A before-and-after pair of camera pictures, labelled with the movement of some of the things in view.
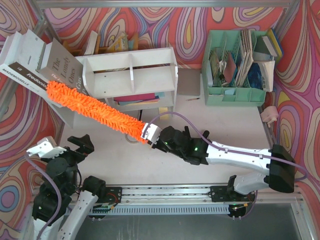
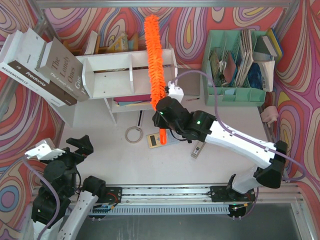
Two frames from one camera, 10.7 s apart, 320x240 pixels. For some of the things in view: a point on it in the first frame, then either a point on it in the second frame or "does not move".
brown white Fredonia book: [20, 58] does not move
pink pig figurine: [269, 114] does not move
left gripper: [75, 146] does not move
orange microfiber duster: [81, 102] -> [155, 67]
